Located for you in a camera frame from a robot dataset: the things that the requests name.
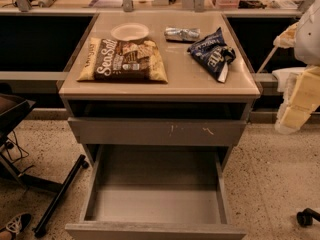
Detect silver foil snack wrapper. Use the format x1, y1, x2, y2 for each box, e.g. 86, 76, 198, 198
164, 27, 200, 43

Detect grey top drawer front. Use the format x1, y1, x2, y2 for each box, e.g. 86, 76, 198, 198
68, 117, 246, 146

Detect black cables on floor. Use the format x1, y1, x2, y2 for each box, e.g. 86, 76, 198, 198
3, 130, 34, 172

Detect black rolling stand base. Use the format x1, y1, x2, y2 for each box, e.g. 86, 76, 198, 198
0, 94, 89, 238

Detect white paper plate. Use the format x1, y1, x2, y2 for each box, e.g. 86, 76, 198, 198
111, 23, 149, 41

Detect brown sea salt chip bag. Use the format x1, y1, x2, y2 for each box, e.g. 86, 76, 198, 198
78, 38, 168, 83

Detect patterned sneaker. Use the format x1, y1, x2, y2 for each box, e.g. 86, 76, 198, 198
0, 213, 32, 240

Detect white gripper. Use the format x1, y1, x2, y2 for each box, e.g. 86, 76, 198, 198
273, 23, 320, 134

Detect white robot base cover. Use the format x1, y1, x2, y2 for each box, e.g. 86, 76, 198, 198
272, 67, 305, 92

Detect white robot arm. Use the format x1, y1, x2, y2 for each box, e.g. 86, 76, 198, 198
273, 0, 320, 134

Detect grey drawer cabinet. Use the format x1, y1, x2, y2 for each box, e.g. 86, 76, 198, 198
59, 10, 260, 164

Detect blue chip bag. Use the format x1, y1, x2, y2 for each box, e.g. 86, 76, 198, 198
187, 28, 236, 83

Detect open middle drawer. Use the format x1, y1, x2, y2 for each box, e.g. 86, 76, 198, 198
66, 145, 245, 240

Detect white rod with black tip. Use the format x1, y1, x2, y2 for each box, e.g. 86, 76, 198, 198
256, 46, 278, 74

